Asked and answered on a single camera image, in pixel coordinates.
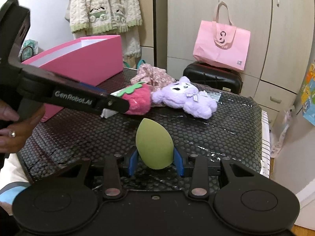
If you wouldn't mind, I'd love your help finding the pink cardboard box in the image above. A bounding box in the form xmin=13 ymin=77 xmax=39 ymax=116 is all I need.
xmin=21 ymin=35 xmax=123 ymax=123

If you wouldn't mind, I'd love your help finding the white striped cloth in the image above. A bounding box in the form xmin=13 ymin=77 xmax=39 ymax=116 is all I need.
xmin=259 ymin=109 xmax=271 ymax=179

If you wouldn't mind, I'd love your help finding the pink tote bag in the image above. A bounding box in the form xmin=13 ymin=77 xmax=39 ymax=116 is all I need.
xmin=193 ymin=1 xmax=251 ymax=71

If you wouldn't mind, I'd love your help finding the bed blanket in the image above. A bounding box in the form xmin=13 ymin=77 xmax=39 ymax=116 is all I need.
xmin=0 ymin=152 xmax=32 ymax=217

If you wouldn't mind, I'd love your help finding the white packet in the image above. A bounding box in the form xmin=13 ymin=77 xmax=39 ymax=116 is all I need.
xmin=100 ymin=90 xmax=127 ymax=119

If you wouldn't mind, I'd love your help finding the beige wardrobe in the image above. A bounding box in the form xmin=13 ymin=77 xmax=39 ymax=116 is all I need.
xmin=153 ymin=0 xmax=315 ymax=128

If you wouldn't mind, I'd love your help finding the pale hanging ribbon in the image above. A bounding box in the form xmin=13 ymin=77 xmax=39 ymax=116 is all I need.
xmin=271 ymin=106 xmax=296 ymax=158

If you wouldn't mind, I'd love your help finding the green patterned tissue pack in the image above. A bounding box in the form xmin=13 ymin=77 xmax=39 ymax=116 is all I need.
xmin=21 ymin=39 xmax=39 ymax=56

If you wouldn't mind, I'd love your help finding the strawberry plush toy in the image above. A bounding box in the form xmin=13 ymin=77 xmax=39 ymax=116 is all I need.
xmin=116 ymin=81 xmax=152 ymax=115

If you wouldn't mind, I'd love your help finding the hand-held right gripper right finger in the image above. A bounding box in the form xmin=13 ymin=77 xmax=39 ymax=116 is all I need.
xmin=173 ymin=146 xmax=267 ymax=199

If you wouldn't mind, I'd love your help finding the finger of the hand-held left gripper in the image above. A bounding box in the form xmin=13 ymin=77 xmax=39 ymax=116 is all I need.
xmin=22 ymin=66 xmax=130 ymax=115

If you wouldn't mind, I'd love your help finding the green makeup sponge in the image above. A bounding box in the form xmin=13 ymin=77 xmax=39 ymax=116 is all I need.
xmin=136 ymin=118 xmax=175 ymax=170

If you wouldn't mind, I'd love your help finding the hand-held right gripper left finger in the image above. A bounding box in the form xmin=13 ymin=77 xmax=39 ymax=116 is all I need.
xmin=49 ymin=149 xmax=140 ymax=201

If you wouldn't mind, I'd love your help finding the person's left hand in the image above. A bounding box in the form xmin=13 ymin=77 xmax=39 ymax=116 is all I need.
xmin=0 ymin=102 xmax=46 ymax=154

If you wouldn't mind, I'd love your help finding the pink floral cloth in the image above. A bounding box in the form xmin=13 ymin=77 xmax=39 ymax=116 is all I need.
xmin=130 ymin=63 xmax=176 ymax=94

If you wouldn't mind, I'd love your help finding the clear plastic film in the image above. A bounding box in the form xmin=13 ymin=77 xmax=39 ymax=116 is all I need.
xmin=197 ymin=90 xmax=222 ymax=102

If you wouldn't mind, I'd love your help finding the colourful hanging bag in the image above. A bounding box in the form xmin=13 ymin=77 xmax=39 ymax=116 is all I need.
xmin=300 ymin=64 xmax=315 ymax=126

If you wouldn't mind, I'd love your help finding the black bubble mat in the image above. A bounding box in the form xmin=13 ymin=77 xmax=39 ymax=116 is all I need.
xmin=16 ymin=66 xmax=262 ymax=192

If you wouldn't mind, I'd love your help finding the purple plush toy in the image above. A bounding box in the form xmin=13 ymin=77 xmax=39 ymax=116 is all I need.
xmin=151 ymin=76 xmax=218 ymax=120

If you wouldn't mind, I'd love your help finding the black suitcase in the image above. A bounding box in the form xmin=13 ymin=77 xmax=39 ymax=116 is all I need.
xmin=183 ymin=62 xmax=244 ymax=95

